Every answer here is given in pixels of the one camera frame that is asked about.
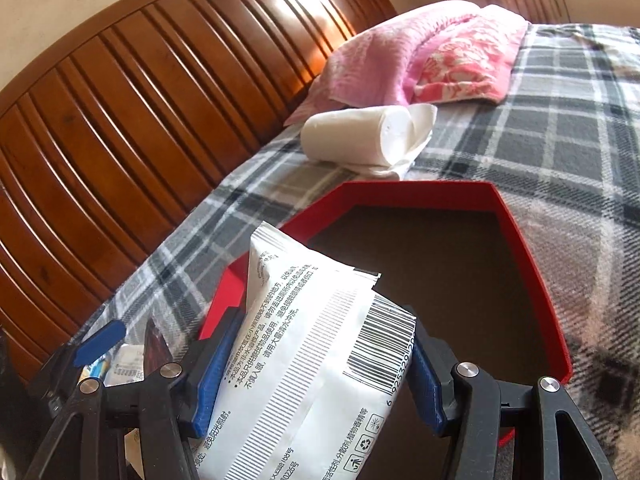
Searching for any pink floral pillow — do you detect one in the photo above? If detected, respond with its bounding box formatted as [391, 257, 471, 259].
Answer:
[412, 5, 530, 107]

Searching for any dark red packet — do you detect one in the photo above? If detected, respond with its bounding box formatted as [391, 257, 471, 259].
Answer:
[142, 322, 175, 367]

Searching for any red cardboard box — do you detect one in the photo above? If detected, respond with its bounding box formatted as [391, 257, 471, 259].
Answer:
[197, 181, 573, 462]

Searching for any pink towel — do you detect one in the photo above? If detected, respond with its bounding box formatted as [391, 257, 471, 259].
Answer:
[285, 0, 482, 127]

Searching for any grey plaid blanket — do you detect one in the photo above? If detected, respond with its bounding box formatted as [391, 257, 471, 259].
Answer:
[80, 22, 640, 480]

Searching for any wooden slatted headboard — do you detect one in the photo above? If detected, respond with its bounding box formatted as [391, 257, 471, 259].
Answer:
[0, 0, 399, 386]

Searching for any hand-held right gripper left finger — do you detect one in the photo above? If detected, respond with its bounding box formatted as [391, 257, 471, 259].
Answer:
[25, 307, 247, 480]

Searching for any small white blue packet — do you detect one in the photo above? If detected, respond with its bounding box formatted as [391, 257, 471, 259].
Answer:
[82, 344, 147, 387]

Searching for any white wet wipes packet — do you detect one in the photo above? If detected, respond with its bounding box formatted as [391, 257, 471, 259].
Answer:
[192, 220, 419, 480]

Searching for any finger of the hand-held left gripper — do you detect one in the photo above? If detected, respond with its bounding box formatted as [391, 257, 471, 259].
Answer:
[37, 320, 127, 411]

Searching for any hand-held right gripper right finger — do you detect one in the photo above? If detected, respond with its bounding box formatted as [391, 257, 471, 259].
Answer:
[403, 304, 619, 480]

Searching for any white toilet paper roll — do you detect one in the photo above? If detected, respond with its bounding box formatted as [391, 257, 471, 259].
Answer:
[301, 103, 439, 180]

